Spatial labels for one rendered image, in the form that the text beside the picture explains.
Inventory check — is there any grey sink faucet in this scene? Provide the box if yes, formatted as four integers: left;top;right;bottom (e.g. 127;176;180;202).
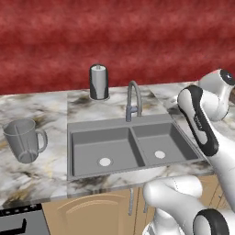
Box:
125;80;143;123

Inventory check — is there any grey double sink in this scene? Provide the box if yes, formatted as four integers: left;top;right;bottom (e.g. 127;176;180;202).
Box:
66;117;207;182

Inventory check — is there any grey transparent jug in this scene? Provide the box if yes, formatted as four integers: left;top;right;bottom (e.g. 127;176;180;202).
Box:
2;117;49;165

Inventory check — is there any wide tan cupboard door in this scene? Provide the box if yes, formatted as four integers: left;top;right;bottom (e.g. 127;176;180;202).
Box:
40;188;138;235

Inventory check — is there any narrow tan cupboard door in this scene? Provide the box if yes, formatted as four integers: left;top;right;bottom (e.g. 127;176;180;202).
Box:
133;185;158;235

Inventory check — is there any tan cupboard front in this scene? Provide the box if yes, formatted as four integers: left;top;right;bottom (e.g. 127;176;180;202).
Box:
198;173;231;213

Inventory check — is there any grey dishwasher with black panel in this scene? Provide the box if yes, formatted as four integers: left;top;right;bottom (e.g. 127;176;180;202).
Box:
0;202;50;235

